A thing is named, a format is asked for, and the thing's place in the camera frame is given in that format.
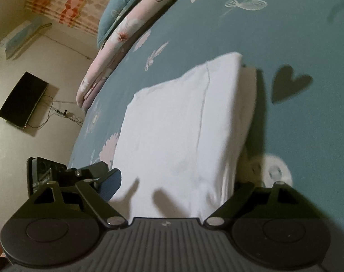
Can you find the black wall television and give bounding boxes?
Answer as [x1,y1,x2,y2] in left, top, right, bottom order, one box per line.
[0,72,48,129]

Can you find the television power cables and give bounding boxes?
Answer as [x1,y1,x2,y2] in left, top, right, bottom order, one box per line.
[26,95,85,130]

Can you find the white long sleeve shirt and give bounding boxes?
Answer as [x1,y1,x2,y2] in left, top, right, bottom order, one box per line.
[110,52,257,220]

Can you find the teal floral bed sheet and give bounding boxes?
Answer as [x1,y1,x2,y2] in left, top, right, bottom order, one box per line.
[69,0,344,230]

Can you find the wall air conditioner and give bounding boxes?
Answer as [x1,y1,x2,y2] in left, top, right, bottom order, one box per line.
[0,17,53,60]

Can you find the pink floral folded quilt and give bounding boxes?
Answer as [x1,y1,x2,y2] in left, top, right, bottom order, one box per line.
[76,0,175,111]

